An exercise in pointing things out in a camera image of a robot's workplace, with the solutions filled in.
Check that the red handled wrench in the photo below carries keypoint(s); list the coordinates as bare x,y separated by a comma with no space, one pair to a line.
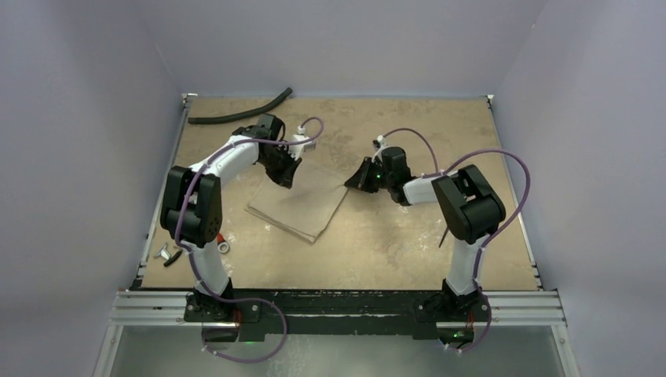
223,245

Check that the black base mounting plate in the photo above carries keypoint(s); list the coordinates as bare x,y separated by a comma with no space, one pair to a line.
345,312

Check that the black foam tube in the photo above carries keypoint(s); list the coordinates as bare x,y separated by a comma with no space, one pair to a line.
223,119

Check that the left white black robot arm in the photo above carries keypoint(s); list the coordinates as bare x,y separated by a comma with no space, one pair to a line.
191,209

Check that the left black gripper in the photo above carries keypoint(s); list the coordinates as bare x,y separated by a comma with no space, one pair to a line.
285,178

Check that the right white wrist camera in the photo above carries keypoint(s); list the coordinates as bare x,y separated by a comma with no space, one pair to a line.
379,143

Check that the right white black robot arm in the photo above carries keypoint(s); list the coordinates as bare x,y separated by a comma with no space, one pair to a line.
471,209

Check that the beige cloth napkin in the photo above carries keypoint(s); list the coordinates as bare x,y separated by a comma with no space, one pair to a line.
305,209

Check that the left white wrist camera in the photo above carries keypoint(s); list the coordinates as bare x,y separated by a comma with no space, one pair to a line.
299,144

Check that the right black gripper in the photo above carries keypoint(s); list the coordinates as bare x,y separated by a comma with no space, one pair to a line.
367,177

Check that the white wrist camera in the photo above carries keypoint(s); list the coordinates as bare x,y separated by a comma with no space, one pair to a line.
299,144
379,143

